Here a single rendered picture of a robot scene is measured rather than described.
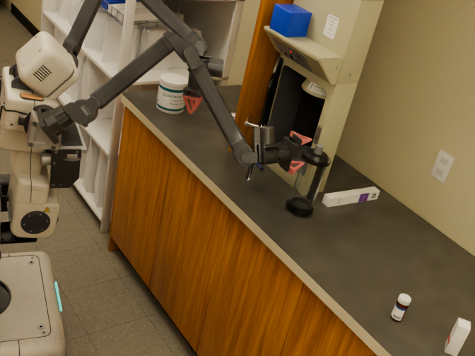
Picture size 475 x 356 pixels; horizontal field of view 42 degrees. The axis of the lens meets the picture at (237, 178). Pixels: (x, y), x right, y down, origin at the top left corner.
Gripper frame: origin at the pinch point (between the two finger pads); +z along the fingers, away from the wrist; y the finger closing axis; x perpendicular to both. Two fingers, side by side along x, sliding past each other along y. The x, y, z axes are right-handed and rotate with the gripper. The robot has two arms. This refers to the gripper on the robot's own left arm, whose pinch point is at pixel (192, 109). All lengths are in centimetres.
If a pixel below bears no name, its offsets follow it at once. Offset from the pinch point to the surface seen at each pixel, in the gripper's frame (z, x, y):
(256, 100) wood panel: -3.3, -21.5, 18.5
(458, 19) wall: -48, -90, 19
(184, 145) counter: 19.0, 4.0, 8.7
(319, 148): -1, -52, -16
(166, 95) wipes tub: 6.7, 21.9, 32.6
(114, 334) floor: 113, 24, -5
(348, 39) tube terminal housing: -38, -54, -7
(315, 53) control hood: -33, -44, -11
